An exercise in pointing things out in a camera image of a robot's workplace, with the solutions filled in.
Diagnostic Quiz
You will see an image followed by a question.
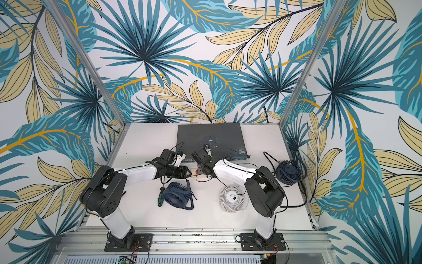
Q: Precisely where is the beige red power strip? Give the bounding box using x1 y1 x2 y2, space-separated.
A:
190 167 212 182

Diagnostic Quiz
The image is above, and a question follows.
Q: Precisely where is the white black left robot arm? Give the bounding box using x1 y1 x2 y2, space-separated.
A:
79 155 191 244

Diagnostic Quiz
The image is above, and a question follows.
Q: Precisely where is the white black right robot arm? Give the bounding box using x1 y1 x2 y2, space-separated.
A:
192 148 285 246

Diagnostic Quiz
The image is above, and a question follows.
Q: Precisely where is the navy blue desk fan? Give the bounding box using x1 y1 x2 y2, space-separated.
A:
163 180 194 211

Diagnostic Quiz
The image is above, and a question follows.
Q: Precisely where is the white round desk fan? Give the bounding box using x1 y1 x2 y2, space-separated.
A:
219 184 249 213

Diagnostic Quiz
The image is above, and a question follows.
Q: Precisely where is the green black screwdriver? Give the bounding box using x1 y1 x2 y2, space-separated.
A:
157 187 165 207

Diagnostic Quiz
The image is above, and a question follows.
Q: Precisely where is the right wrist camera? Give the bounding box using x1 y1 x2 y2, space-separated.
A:
203 144 212 157

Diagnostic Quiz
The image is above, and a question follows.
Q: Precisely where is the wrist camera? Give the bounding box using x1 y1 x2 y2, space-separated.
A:
162 148 186 167
203 144 212 157

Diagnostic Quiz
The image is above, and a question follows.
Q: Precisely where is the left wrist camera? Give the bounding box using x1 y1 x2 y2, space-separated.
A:
162 148 186 167

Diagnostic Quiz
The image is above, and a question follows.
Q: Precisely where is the dark grey network switch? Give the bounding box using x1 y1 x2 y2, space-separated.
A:
177 123 250 162

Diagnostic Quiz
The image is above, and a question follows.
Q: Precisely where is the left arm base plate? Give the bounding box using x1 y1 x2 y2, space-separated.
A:
104 232 153 253

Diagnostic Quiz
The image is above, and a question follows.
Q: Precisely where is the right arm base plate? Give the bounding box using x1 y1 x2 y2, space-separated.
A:
235 232 286 251

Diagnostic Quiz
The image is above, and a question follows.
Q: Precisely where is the aluminium frame rail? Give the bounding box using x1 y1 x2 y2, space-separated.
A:
51 228 339 264

